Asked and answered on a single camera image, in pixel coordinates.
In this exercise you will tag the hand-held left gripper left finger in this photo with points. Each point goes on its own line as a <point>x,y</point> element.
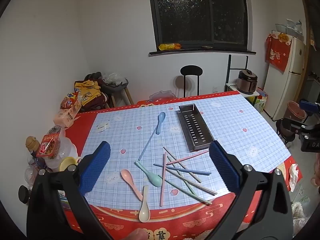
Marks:
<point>96,165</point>

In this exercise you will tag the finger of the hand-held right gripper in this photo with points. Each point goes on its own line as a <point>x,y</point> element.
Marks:
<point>301,125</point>
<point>307,106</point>

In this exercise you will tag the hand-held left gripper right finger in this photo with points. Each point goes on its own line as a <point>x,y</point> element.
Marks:
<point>223,165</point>

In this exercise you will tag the dark blue chopstick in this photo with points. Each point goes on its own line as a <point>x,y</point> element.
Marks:
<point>195,171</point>

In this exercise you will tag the brown chopstick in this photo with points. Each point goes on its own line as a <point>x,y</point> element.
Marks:
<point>196,177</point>

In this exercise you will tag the beige chopstick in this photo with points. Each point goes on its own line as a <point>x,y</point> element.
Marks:
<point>207,190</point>

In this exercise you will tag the pink spoon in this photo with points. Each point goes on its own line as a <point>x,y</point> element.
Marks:
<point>127,176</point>

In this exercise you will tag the metal utensil tray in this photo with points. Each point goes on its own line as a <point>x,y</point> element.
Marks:
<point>195,130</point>

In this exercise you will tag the light blue chopstick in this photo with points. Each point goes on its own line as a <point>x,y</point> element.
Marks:
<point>147,145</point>

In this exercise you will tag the green spoon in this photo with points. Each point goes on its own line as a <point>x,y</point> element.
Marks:
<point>153,178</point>

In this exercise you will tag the cream spoon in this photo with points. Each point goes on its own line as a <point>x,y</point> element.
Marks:
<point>144,213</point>

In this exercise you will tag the blue spoon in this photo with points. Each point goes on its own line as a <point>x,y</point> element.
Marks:
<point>161,117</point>

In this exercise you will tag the person's right hand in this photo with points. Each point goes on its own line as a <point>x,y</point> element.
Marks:
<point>316,170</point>

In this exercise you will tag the person's left hand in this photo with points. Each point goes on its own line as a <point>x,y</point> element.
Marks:
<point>136,234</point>

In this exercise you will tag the brown pot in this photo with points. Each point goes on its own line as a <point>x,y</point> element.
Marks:
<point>296,111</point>

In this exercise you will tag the dark low stool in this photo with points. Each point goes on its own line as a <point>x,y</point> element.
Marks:
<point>283,132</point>

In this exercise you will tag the white refrigerator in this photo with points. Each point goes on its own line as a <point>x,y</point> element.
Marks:
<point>285,92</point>

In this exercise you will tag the yellow cup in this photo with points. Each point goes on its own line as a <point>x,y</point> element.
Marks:
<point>66,163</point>

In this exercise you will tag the clear plastic container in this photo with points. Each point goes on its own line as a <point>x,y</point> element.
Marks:
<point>66,150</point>

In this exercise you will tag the white sticker card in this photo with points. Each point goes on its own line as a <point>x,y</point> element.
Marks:
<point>103,127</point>

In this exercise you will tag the crumpled white tissue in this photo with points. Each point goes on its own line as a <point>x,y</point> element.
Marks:
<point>293,177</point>

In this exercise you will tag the blue plaid mat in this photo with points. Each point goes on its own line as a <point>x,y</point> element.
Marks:
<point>225,120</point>

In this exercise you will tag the colourful carton box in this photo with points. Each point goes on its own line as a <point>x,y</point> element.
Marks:
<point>261,102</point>

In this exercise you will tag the red label snack cup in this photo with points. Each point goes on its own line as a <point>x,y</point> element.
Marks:
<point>48,146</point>

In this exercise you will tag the pale pink snack packet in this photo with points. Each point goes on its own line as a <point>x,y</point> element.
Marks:
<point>66,118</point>

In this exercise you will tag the red printed cloth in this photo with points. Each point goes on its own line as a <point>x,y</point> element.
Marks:
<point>277,52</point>

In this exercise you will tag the brown rice cooker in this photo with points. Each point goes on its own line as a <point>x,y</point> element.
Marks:
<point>247,82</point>

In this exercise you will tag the clear plastic bottle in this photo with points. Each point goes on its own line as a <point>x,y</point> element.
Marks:
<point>31,175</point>

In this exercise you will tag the bottle with brown cap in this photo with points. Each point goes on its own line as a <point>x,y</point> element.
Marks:
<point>32,143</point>

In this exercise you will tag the orange snack bag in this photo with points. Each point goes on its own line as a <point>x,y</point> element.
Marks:
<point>70,101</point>

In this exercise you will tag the pile of yellow snack bags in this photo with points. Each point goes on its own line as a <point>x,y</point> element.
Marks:
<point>87,91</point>

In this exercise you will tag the small white table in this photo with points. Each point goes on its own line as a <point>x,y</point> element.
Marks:
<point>233,88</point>

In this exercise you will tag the white fluffy clothing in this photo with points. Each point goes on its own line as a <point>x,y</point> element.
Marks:
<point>298,217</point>

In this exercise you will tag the black round knob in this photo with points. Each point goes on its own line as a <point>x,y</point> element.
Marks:
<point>23,194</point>

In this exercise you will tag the clear glassware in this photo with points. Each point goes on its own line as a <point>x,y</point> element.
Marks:
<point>290,28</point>

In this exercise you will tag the grey stool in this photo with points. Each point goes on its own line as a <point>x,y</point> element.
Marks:
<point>115,87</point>

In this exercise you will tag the black metal rack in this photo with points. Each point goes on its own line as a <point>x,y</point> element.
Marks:
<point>229,65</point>

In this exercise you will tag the clear plastic bag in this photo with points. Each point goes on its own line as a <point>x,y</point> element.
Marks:
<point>113,78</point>

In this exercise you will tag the clear plastic cover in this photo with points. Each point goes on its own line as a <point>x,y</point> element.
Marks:
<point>161,95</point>

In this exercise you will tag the black round stool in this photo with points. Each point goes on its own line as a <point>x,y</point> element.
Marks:
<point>191,70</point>

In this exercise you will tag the yellow snack packet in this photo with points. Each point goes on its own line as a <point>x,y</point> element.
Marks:
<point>170,46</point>

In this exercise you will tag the dark window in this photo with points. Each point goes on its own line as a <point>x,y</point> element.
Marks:
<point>200,10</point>

